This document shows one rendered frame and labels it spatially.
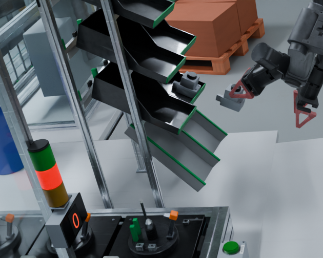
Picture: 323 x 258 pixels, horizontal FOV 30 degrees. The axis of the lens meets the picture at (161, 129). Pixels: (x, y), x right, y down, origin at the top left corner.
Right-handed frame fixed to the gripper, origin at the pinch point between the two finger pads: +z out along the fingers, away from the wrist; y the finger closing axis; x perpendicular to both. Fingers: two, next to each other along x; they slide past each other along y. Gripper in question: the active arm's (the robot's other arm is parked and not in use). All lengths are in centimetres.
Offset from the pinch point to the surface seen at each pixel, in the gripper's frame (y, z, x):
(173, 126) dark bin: 22.8, 8.7, -4.6
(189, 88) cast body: 3.0, 10.7, -8.2
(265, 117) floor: -192, 112, 71
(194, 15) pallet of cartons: -268, 157, -8
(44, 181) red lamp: 68, 12, -18
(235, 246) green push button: 40.3, 1.6, 27.2
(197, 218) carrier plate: 31.1, 14.6, 20.2
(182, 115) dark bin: 13.8, 10.6, -4.2
